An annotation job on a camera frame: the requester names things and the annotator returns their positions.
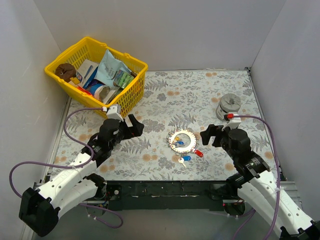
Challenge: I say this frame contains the floral patterned table mat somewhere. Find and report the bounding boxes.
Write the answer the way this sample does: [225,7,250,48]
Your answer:
[49,70,281,182]

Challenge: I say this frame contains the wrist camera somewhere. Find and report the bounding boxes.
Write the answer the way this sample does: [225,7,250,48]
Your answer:
[106,104,124,122]
[222,113,242,131]

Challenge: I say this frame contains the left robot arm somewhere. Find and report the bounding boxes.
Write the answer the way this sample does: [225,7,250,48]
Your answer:
[18,114,145,237]

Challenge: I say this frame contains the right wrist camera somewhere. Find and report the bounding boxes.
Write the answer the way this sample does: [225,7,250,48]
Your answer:
[222,113,242,131]

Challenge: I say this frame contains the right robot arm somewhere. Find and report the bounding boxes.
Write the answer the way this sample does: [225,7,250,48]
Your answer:
[200,124,320,240]

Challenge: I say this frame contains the grey brown pouch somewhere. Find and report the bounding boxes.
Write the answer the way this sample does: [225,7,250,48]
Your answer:
[93,85,121,105]

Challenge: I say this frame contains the red key tag with key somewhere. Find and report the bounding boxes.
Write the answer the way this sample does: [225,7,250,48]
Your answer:
[193,149,204,158]

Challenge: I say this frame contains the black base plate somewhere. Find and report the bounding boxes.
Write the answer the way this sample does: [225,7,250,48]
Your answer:
[44,174,286,211]

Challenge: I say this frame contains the yellow plastic shopping basket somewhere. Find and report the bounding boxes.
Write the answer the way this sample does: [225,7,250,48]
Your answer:
[44,36,148,117]

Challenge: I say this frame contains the grey wrapped can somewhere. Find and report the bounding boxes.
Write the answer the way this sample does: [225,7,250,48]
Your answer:
[215,93,242,121]

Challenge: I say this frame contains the green snack packet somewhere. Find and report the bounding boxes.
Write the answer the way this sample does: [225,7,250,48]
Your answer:
[113,69,134,89]

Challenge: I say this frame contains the light blue chips bag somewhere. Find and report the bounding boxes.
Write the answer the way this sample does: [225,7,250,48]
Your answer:
[94,49,131,89]

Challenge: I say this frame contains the white blue box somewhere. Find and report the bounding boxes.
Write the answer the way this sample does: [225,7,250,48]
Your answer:
[75,59,99,88]

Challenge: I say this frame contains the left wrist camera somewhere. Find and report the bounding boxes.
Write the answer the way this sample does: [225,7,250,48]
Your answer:
[106,104,124,122]

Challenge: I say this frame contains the aluminium frame rail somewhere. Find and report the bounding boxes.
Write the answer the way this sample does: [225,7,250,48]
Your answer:
[19,181,313,240]

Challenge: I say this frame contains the blue key tag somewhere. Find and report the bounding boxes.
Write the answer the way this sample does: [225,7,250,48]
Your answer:
[174,141,185,148]
[178,155,192,168]

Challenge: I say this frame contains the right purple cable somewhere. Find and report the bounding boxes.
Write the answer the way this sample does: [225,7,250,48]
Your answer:
[231,113,282,240]

